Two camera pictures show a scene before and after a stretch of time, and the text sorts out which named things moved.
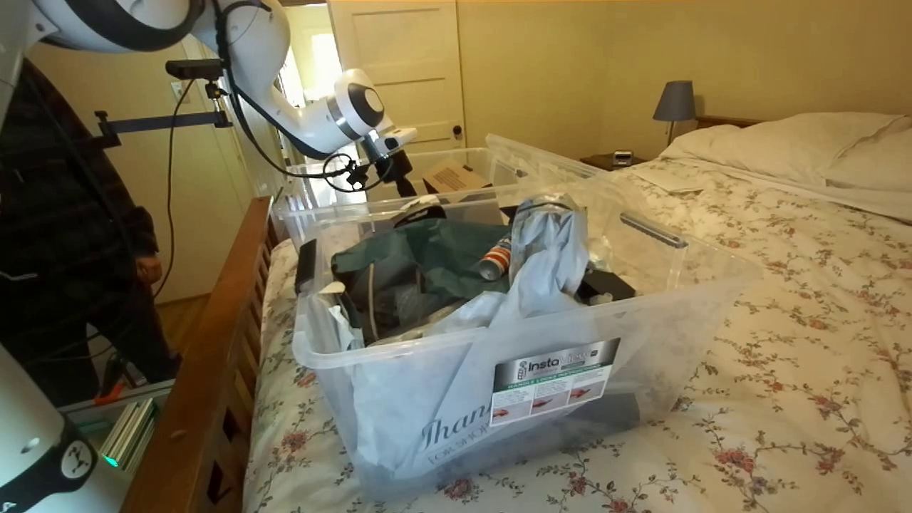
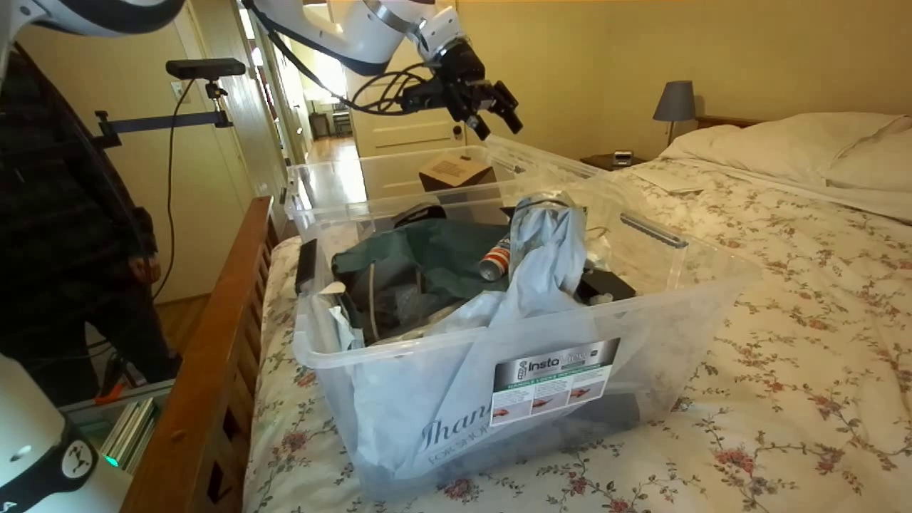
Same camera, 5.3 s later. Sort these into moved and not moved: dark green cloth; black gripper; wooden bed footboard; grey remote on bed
Moved: black gripper
Not moved: dark green cloth; grey remote on bed; wooden bed footboard
